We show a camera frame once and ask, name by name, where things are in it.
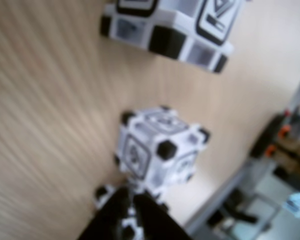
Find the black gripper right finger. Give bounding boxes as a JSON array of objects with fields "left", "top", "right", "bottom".
[{"left": 134, "top": 193, "right": 194, "bottom": 240}]

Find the black stand with orange knobs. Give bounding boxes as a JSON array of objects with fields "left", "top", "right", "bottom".
[{"left": 249, "top": 106, "right": 300, "bottom": 161}]

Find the white cube zigzag-diamond symbol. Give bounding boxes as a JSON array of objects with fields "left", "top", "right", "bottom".
[{"left": 99, "top": 0, "right": 235, "bottom": 75}]

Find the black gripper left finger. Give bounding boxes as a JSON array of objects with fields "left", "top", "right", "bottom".
[{"left": 77, "top": 187, "right": 134, "bottom": 240}]

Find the white cube stacked-layers symbol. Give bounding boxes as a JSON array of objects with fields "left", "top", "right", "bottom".
[{"left": 113, "top": 104, "right": 212, "bottom": 198}]

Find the white cube crossed-lines symbol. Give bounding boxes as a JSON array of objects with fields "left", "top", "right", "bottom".
[{"left": 93, "top": 174, "right": 171, "bottom": 240}]

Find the light blue object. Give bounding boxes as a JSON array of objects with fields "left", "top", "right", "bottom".
[{"left": 282, "top": 191, "right": 300, "bottom": 220}]

